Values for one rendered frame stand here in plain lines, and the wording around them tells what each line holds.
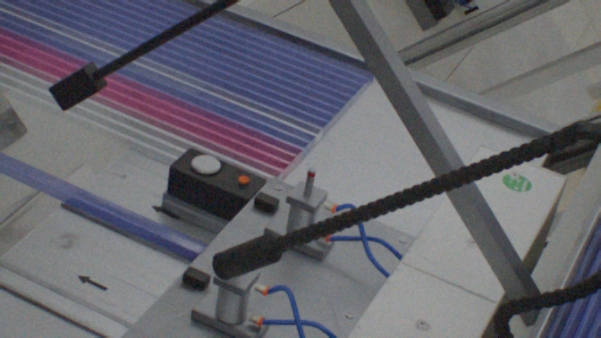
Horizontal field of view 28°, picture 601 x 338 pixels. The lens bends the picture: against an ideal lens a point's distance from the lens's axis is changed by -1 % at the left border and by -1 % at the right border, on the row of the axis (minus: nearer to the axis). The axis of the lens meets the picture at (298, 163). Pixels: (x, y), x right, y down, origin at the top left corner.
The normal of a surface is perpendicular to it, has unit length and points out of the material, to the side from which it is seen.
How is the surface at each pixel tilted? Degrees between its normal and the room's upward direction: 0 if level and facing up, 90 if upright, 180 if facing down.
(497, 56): 0
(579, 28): 0
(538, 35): 0
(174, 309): 45
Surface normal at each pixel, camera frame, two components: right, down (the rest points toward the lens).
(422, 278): 0.15, -0.80
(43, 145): 0.73, -0.31
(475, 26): -0.44, 0.47
